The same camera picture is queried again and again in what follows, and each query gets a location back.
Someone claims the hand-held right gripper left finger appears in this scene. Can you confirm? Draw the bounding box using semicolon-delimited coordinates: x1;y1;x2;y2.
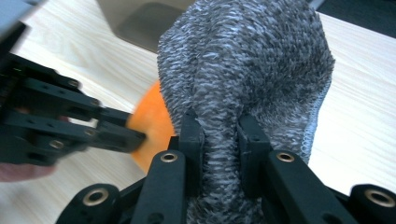
169;106;206;199

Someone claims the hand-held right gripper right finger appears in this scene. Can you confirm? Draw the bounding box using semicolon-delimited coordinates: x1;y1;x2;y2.
235;113;273;201

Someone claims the orange plush toy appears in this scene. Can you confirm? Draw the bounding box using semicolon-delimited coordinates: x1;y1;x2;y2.
125;79;177;175

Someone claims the grey fuzzy towel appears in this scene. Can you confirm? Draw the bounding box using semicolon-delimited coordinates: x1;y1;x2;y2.
156;0;336;224

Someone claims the clear grey storage box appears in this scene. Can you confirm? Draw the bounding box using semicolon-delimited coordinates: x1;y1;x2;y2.
95;0;201;54

